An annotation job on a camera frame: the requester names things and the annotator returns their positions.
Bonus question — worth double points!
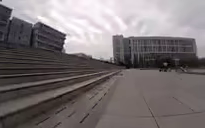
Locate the low building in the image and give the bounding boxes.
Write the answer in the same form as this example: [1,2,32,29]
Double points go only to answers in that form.
[70,52,93,61]

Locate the large pale building with windows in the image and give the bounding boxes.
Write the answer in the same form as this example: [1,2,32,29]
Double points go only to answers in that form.
[112,34,198,69]

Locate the grey paved plaza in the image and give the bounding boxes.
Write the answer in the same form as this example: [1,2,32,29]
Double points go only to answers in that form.
[21,68,205,128]

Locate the wide grey stone steps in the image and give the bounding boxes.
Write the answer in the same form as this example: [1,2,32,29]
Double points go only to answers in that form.
[0,46,123,128]

